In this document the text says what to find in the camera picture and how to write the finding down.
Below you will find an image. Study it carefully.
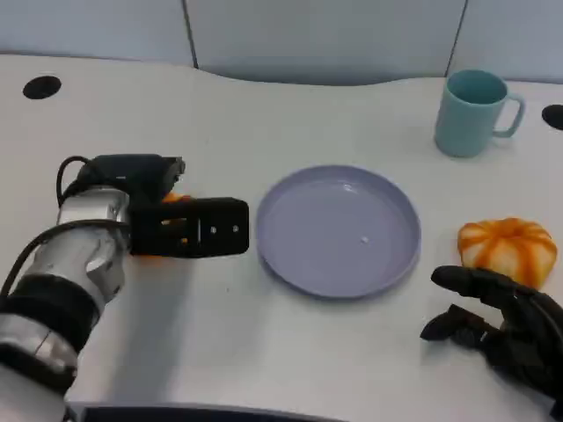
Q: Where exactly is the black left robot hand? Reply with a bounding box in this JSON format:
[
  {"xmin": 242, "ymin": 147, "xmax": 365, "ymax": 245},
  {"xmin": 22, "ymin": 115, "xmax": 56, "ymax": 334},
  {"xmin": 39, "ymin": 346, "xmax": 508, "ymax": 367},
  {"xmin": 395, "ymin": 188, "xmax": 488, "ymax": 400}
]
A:
[{"xmin": 72, "ymin": 153, "xmax": 186, "ymax": 207}]

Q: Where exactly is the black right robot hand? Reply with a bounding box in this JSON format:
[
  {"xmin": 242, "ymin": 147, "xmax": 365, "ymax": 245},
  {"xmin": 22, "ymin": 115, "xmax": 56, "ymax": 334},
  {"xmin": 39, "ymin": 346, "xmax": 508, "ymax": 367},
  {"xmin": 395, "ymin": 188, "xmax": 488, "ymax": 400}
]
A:
[{"xmin": 420, "ymin": 265, "xmax": 563, "ymax": 418}]

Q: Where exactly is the orange and white bread roll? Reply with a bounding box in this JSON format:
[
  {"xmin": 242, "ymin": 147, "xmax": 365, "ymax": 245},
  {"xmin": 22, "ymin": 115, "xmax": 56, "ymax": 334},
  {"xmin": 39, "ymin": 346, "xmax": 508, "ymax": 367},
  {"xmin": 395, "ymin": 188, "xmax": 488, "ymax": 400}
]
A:
[
  {"xmin": 131, "ymin": 192, "xmax": 194, "ymax": 261},
  {"xmin": 457, "ymin": 217, "xmax": 559, "ymax": 291}
]

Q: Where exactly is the grey-blue desk partition panel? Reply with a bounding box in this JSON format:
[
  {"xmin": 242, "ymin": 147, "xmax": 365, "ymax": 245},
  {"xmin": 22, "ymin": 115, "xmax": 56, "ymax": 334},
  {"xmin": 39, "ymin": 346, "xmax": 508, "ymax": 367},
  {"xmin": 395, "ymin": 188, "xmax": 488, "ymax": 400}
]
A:
[
  {"xmin": 446, "ymin": 0, "xmax": 563, "ymax": 84},
  {"xmin": 0, "ymin": 0, "xmax": 197, "ymax": 71},
  {"xmin": 182, "ymin": 0, "xmax": 466, "ymax": 88}
]

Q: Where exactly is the lilac plate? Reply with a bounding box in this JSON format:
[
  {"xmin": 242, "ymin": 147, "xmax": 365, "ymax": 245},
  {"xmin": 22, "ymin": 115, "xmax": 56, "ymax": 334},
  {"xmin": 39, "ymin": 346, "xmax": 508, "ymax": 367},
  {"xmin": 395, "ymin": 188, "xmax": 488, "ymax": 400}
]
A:
[{"xmin": 254, "ymin": 164, "xmax": 422, "ymax": 302}]

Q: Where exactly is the pale green mug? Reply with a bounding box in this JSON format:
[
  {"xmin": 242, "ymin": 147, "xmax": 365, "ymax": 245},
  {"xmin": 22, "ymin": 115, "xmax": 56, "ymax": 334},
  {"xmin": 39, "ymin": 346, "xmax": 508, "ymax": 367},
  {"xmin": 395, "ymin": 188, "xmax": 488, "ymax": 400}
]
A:
[{"xmin": 434, "ymin": 69, "xmax": 527, "ymax": 158}]

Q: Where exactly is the dark robot torso edge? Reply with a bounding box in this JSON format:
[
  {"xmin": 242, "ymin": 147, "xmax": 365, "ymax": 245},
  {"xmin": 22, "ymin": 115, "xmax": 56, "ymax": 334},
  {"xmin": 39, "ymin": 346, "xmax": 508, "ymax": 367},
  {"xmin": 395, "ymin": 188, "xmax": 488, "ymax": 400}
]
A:
[{"xmin": 65, "ymin": 402, "xmax": 344, "ymax": 422}]

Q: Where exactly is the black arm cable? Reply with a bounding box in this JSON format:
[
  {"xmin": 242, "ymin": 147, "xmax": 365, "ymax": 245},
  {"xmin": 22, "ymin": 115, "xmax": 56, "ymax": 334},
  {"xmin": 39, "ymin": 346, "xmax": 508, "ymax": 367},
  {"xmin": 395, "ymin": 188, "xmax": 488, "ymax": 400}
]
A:
[{"xmin": 0, "ymin": 156, "xmax": 133, "ymax": 304}]

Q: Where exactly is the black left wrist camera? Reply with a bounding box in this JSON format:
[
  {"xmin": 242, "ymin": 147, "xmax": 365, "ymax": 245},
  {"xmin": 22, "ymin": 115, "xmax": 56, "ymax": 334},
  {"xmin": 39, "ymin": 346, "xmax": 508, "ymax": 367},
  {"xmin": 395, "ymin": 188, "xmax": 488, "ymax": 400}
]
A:
[{"xmin": 128, "ymin": 197, "xmax": 251, "ymax": 259}]

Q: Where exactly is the black table cable hole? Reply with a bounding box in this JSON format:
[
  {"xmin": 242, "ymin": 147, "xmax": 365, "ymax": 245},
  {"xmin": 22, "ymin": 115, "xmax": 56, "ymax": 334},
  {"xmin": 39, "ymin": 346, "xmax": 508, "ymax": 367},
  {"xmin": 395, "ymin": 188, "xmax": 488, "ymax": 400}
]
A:
[
  {"xmin": 541, "ymin": 104, "xmax": 563, "ymax": 131},
  {"xmin": 22, "ymin": 76, "xmax": 61, "ymax": 100}
]

